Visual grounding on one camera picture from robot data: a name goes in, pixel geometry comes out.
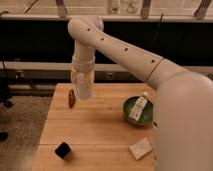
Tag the green bowl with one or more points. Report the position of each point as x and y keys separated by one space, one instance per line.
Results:
x=146 y=117

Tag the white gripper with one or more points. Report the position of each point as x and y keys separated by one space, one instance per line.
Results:
x=83 y=79

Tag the white bottle in bowl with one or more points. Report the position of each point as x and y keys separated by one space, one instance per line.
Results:
x=138 y=107

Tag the red oblong object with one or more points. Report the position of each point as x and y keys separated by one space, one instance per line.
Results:
x=71 y=98

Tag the black ceramic cup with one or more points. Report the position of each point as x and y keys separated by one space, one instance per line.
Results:
x=62 y=150

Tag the white eraser block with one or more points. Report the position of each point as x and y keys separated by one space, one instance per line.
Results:
x=141 y=148

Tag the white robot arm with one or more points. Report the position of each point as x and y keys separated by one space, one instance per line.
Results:
x=183 y=107

